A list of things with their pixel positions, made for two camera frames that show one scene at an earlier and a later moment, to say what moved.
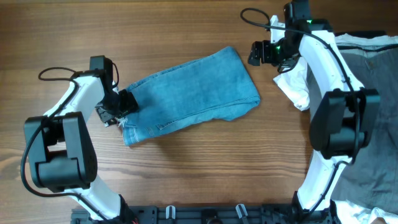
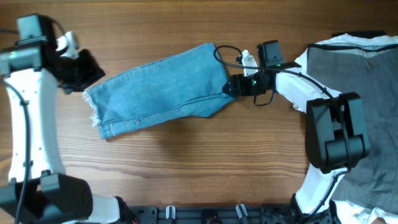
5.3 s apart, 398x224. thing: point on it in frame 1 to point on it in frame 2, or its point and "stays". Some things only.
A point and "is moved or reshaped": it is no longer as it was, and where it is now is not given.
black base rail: (199, 214) stays
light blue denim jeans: (219, 88) is moved or reshaped
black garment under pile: (367, 34) stays
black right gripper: (266, 46) to (239, 86)
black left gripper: (130, 105) to (91, 73)
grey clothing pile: (372, 177) stays
